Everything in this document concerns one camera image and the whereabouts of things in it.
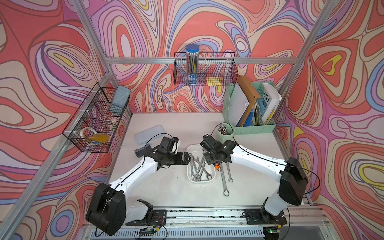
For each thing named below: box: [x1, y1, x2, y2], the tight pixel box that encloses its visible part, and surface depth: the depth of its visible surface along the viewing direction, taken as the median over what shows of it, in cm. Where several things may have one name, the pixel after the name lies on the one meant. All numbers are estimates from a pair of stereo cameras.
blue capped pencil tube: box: [186, 43, 200, 85], surface depth 78 cm
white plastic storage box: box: [186, 144, 216, 184], surface depth 90 cm
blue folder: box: [236, 110, 254, 127], surface depth 101 cm
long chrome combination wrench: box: [220, 161, 230, 197], surface depth 86 cm
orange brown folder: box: [237, 75, 261, 127], surface depth 92 cm
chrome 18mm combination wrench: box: [193, 156, 212, 179], surface depth 92 cm
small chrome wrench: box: [226, 162, 234, 183], surface depth 89 cm
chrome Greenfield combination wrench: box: [189, 153, 201, 182], surface depth 88 cm
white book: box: [261, 82, 283, 125], surface depth 98 cm
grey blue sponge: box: [109, 85, 131, 114], surface depth 82 cm
